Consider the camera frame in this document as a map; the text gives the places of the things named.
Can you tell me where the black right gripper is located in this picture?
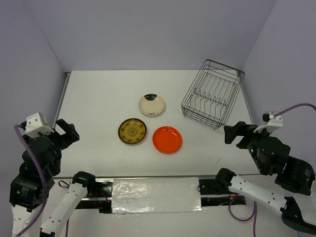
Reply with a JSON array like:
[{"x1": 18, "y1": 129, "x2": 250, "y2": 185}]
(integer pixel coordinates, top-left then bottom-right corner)
[{"x1": 222, "y1": 119, "x2": 271, "y2": 173}]

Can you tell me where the yellow patterned plate brown rim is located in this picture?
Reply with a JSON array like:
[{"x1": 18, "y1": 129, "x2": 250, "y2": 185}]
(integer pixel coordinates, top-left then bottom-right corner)
[{"x1": 118, "y1": 118, "x2": 147, "y2": 145}]

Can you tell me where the cream plate floral print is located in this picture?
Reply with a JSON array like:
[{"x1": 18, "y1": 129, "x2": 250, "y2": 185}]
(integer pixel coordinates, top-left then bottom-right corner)
[{"x1": 139, "y1": 94, "x2": 165, "y2": 117}]

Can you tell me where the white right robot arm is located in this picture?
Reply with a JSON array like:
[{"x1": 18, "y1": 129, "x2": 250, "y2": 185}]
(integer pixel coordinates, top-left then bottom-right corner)
[{"x1": 214, "y1": 117, "x2": 316, "y2": 235}]

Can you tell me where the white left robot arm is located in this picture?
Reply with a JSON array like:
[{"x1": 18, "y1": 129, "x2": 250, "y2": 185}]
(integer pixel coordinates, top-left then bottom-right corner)
[{"x1": 9, "y1": 113, "x2": 97, "y2": 237}]

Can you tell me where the silver foil tape cover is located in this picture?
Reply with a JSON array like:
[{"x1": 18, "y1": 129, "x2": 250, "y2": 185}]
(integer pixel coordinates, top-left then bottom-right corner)
[{"x1": 112, "y1": 177, "x2": 202, "y2": 214}]

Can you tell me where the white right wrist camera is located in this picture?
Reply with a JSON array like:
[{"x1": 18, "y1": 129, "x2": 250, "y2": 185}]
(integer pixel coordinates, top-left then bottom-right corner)
[{"x1": 254, "y1": 111, "x2": 283, "y2": 134}]

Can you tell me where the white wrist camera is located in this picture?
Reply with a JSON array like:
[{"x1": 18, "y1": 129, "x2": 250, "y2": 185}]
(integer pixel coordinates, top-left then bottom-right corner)
[
  {"x1": 21, "y1": 113, "x2": 54, "y2": 138},
  {"x1": 254, "y1": 111, "x2": 283, "y2": 134}
]

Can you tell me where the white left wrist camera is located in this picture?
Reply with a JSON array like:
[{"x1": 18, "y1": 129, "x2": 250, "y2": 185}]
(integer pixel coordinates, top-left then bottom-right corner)
[{"x1": 21, "y1": 113, "x2": 54, "y2": 138}]

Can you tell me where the grey wire dish rack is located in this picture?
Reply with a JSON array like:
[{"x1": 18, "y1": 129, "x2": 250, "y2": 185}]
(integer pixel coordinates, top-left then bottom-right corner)
[{"x1": 181, "y1": 59, "x2": 245, "y2": 129}]

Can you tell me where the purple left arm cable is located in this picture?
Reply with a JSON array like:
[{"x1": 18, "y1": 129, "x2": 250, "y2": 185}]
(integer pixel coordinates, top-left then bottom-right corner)
[{"x1": 14, "y1": 124, "x2": 70, "y2": 237}]

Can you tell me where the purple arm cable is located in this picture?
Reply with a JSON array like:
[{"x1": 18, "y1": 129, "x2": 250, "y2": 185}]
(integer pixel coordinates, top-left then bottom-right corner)
[
  {"x1": 14, "y1": 124, "x2": 70, "y2": 237},
  {"x1": 228, "y1": 103, "x2": 316, "y2": 237}
]

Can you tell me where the aluminium table edge rail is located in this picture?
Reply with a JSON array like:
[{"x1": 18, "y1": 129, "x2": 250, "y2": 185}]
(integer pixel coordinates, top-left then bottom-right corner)
[{"x1": 52, "y1": 72, "x2": 71, "y2": 128}]

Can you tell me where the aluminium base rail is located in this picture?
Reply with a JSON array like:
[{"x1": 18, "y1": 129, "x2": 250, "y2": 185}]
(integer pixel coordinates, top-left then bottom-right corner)
[{"x1": 59, "y1": 174, "x2": 245, "y2": 205}]

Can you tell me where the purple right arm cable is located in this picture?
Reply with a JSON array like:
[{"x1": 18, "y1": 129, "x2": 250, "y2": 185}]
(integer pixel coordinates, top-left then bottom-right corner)
[{"x1": 228, "y1": 103, "x2": 316, "y2": 237}]

